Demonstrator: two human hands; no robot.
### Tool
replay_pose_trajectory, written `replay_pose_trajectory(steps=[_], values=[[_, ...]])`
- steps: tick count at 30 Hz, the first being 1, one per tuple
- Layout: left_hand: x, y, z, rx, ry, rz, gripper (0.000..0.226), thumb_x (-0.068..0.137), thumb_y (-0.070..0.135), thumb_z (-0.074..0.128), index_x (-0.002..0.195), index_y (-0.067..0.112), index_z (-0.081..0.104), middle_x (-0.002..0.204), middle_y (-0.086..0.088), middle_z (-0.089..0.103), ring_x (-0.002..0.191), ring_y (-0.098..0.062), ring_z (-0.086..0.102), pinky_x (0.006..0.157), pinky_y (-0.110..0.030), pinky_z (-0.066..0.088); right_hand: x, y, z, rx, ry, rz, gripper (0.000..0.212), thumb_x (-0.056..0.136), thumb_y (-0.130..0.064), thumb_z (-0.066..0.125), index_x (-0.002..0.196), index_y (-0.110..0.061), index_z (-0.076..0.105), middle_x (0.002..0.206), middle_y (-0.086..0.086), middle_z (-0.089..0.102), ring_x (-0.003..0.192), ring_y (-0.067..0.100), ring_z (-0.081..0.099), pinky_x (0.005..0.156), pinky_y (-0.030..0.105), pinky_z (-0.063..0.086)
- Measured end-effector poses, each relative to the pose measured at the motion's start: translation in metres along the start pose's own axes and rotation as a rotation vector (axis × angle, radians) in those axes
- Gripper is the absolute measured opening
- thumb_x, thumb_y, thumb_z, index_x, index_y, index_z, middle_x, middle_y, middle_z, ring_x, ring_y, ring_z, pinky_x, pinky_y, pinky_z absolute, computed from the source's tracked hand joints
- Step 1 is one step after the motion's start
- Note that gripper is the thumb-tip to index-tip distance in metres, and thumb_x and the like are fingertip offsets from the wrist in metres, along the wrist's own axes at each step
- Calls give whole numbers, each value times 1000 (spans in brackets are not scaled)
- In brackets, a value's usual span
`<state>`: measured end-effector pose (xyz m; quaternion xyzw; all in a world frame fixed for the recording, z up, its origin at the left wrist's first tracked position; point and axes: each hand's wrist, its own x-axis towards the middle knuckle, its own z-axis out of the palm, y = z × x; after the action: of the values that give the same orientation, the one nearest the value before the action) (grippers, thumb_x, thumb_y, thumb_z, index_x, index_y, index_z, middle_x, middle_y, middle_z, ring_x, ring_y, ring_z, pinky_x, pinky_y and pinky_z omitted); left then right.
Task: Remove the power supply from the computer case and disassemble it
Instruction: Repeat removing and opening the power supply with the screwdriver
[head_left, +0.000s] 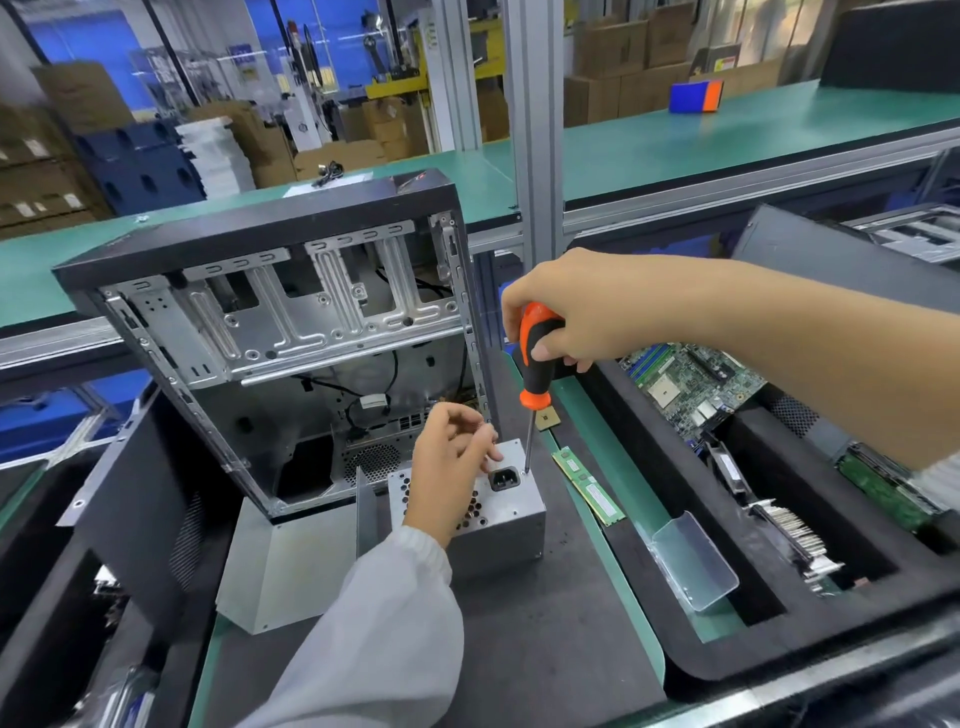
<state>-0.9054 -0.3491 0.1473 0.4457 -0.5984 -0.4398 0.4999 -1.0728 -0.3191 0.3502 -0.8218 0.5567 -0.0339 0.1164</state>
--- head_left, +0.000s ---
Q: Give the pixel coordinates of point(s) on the person's right hand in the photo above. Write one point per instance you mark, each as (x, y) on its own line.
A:
(622, 307)

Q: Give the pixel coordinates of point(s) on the person's left hand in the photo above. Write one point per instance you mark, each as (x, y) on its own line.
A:
(439, 480)

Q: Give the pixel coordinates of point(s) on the person's left thumb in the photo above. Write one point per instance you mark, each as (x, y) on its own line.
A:
(484, 456)

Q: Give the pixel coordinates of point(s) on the person's right thumb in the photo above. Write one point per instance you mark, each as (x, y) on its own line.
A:
(559, 349)

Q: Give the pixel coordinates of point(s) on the orange black screwdriver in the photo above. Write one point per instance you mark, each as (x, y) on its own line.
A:
(537, 375)

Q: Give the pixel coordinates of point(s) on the silver power supply unit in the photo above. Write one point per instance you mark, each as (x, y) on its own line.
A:
(502, 525)

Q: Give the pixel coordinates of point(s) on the person's left forearm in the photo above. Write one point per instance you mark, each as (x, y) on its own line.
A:
(367, 645)

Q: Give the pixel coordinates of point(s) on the person's right forearm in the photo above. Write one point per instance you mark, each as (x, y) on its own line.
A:
(840, 360)

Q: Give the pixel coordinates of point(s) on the small square processor chip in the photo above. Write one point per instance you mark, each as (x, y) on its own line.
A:
(547, 420)

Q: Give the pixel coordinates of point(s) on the green memory stick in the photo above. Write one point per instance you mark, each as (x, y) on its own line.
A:
(590, 487)

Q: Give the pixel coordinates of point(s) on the green motherboard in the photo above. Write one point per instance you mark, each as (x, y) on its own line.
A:
(682, 375)

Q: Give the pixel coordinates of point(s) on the black work mat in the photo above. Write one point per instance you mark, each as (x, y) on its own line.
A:
(540, 637)

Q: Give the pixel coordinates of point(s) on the grey metal side panel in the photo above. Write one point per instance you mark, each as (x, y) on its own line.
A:
(292, 570)

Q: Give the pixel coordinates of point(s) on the clear plastic tray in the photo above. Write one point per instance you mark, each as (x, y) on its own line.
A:
(694, 562)

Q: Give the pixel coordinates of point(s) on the graphics card with heatsink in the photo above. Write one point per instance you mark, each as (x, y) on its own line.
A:
(780, 525)

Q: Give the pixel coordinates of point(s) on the blue orange box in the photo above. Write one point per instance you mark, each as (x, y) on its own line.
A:
(696, 96)

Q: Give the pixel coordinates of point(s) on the stack of cardboard boxes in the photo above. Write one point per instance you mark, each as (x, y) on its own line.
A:
(637, 67)

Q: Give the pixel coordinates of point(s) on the open black computer case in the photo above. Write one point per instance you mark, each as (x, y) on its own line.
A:
(225, 300)

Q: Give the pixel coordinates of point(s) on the black foam parts tray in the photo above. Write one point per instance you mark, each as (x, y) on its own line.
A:
(787, 622)

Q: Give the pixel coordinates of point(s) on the silver metal chassis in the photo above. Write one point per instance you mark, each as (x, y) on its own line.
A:
(907, 229)

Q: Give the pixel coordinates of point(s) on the stack of white foam sheets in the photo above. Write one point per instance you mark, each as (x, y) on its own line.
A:
(217, 157)

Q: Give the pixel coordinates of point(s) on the blue plastic bin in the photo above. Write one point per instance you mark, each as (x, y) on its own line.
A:
(67, 412)

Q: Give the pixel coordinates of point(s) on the dark blue foam block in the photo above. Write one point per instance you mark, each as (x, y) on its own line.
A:
(142, 169)

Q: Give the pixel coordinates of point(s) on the pile of brown cardboard boxes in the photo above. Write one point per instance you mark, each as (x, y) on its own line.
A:
(52, 150)

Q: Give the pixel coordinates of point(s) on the aluminium frame post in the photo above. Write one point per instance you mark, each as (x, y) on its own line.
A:
(534, 150)

